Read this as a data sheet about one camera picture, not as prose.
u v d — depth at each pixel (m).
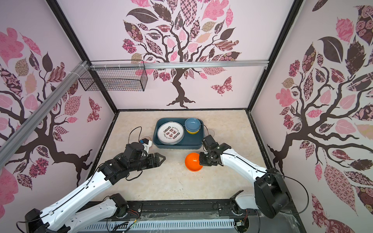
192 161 0.83
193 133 1.00
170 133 1.03
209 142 0.67
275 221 0.70
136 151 0.55
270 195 0.41
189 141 0.98
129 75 0.95
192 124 1.02
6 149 0.49
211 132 1.09
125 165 0.55
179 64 0.92
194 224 1.55
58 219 0.40
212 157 0.60
